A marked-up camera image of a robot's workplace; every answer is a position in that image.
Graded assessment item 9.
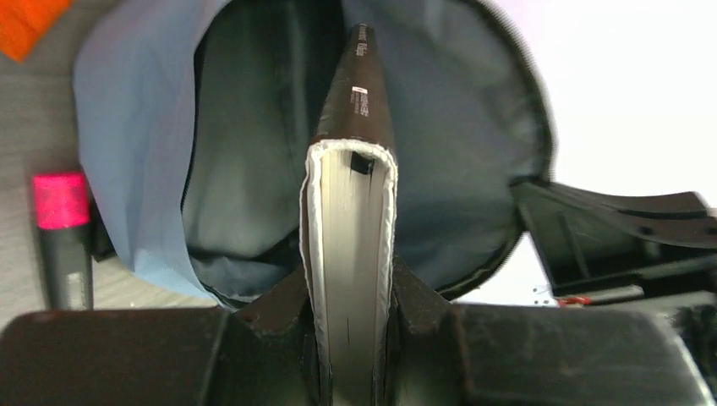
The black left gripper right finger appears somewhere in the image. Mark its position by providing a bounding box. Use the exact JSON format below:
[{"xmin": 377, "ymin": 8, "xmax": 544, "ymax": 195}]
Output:
[{"xmin": 390, "ymin": 260, "xmax": 701, "ymax": 405}]

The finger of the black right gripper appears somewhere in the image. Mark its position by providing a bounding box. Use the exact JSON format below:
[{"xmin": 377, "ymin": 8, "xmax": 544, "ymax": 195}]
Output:
[{"xmin": 512, "ymin": 182, "xmax": 716, "ymax": 298}]

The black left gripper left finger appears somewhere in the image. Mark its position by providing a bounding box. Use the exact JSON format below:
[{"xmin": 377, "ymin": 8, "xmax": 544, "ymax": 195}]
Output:
[{"xmin": 1, "ymin": 269, "xmax": 319, "ymax": 405}]

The black Moon and Sixpence book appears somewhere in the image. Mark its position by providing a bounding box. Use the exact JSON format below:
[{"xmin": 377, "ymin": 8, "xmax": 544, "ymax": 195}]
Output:
[{"xmin": 300, "ymin": 24, "xmax": 398, "ymax": 405}]

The light blue backpack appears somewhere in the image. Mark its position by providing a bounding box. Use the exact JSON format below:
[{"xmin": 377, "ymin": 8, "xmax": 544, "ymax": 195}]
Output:
[{"xmin": 73, "ymin": 1, "xmax": 554, "ymax": 308}]

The pink highlighter marker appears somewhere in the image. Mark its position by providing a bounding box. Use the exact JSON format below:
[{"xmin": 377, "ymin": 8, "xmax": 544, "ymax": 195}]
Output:
[{"xmin": 31, "ymin": 172, "xmax": 94, "ymax": 310}]

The orange shirt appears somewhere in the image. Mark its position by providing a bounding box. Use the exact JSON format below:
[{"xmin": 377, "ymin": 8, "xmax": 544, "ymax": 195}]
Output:
[{"xmin": 1, "ymin": 0, "xmax": 74, "ymax": 63}]

